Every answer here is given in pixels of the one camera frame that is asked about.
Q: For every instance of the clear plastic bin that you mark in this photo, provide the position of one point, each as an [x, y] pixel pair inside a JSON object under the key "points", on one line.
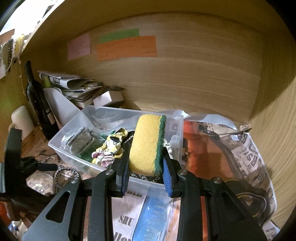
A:
{"points": [[96, 128]]}

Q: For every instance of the stack of papers and magazines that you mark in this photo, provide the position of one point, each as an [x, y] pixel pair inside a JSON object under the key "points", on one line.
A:
{"points": [[80, 91]]}

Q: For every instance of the cream roll cylinder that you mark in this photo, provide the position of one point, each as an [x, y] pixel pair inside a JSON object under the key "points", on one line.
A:
{"points": [[21, 120]]}

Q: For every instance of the dark wine bottle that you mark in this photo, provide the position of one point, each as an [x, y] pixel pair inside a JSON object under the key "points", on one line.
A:
{"points": [[39, 104]]}

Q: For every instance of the green sticky note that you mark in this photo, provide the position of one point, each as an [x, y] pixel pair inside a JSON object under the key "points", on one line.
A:
{"points": [[119, 35]]}

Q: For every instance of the orange sticky note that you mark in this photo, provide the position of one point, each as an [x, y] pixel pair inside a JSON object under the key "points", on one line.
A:
{"points": [[143, 46]]}

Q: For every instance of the newspaper print sheet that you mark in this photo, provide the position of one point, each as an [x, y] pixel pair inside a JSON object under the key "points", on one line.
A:
{"points": [[213, 146]]}

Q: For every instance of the small white box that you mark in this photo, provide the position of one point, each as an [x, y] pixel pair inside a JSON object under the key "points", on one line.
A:
{"points": [[108, 98]]}

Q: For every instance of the yellow green sponge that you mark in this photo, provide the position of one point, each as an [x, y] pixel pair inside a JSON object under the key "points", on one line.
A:
{"points": [[147, 145]]}

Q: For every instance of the floral yellow cloth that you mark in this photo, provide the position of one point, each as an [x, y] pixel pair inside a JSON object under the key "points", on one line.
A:
{"points": [[111, 149]]}

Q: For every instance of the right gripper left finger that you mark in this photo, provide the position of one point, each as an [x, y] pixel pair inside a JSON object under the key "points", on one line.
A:
{"points": [[122, 169]]}

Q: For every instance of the pink sticky note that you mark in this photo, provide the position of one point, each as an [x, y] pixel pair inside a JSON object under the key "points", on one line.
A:
{"points": [[79, 47]]}

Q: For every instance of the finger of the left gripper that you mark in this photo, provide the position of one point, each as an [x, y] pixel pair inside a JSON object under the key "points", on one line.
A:
{"points": [[15, 170]]}

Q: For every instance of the blue plastic brush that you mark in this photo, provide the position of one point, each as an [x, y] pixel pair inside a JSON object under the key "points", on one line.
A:
{"points": [[153, 220]]}

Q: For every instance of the grey scouring pad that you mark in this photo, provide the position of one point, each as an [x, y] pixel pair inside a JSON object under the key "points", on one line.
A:
{"points": [[77, 140]]}

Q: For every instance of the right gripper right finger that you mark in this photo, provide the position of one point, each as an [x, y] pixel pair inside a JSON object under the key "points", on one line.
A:
{"points": [[172, 182]]}

